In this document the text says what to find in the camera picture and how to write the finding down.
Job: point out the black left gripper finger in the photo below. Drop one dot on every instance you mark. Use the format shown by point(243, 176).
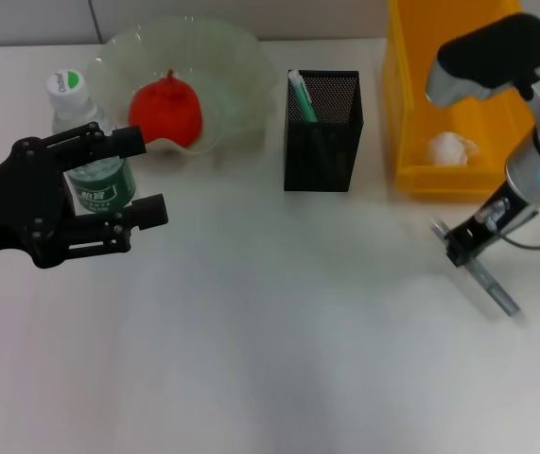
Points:
point(109, 232)
point(109, 144)

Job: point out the white paper ball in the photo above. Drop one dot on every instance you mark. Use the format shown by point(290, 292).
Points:
point(447, 149)

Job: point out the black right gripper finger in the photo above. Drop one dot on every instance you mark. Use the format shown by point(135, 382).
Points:
point(466, 253)
point(454, 248)

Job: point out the black mesh pen holder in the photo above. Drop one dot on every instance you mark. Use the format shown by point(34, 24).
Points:
point(340, 156)

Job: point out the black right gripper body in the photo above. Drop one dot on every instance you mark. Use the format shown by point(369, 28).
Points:
point(496, 217)

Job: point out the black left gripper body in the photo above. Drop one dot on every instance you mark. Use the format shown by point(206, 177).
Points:
point(14, 203)

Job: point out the clear water bottle green label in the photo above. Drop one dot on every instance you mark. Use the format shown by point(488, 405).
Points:
point(104, 189)

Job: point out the green pen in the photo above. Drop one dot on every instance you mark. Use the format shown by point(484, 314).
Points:
point(303, 101)

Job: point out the red-orange fruit with stem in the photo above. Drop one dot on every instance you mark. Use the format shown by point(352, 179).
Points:
point(165, 113)

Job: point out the yellow plastic storage bin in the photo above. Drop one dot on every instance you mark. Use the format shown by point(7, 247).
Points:
point(406, 118)

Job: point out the grey glitter marker pen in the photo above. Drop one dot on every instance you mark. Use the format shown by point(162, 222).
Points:
point(496, 288)

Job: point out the translucent wavy glass fruit plate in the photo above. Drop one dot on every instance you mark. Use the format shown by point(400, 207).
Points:
point(231, 71)

